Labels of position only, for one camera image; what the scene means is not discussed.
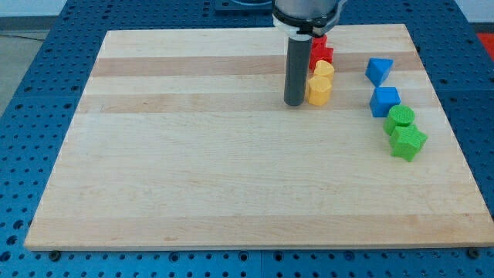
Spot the red block behind rod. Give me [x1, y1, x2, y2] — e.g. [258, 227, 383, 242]
[312, 35, 327, 49]

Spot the green cylinder block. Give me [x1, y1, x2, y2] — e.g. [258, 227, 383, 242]
[383, 104, 415, 135]

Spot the yellow hexagon block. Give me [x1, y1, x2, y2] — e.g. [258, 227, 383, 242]
[306, 76, 333, 106]

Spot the blue cube block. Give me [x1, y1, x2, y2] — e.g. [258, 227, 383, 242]
[369, 86, 401, 117]

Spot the wooden board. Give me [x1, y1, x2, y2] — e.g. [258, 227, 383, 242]
[25, 24, 493, 251]

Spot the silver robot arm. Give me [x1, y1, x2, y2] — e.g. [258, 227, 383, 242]
[272, 0, 347, 107]

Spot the blue triangle block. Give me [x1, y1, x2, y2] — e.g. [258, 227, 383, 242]
[365, 57, 394, 87]

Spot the red star block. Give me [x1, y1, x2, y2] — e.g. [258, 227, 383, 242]
[309, 46, 333, 71]

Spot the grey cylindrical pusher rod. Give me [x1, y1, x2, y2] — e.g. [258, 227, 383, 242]
[284, 38, 312, 107]

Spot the green star block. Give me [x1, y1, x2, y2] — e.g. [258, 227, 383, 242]
[389, 124, 428, 162]

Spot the yellow heart block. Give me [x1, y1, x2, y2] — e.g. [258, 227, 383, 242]
[313, 59, 335, 82]

